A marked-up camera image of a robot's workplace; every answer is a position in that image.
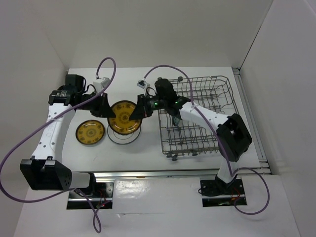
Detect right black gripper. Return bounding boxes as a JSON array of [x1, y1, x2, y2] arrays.
[[129, 93, 167, 120]]

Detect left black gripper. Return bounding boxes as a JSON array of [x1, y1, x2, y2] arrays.
[[78, 90, 116, 118]]

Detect yellow patterned plate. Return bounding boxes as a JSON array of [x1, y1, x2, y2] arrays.
[[75, 119, 106, 146], [108, 100, 142, 135]]

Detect white plate thin green rings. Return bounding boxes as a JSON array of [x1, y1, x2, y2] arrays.
[[107, 127, 143, 145]]

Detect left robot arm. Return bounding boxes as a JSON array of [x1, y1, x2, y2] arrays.
[[20, 75, 115, 197]]

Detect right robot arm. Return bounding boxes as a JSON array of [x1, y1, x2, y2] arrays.
[[129, 79, 252, 194]]

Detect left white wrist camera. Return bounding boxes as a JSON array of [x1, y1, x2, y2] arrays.
[[93, 77, 111, 93]]

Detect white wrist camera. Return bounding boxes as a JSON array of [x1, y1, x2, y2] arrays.
[[93, 77, 111, 93], [137, 80, 151, 92]]

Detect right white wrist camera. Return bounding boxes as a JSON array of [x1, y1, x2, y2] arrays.
[[137, 80, 151, 92]]

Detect grey wire dish rack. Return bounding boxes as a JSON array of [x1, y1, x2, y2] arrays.
[[155, 76, 238, 159]]

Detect aluminium rail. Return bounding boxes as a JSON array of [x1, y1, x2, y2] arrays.
[[93, 169, 218, 180]]

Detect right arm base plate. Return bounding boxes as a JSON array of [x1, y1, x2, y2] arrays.
[[198, 179, 247, 207]]

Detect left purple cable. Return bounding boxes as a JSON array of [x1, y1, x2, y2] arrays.
[[0, 57, 118, 234]]

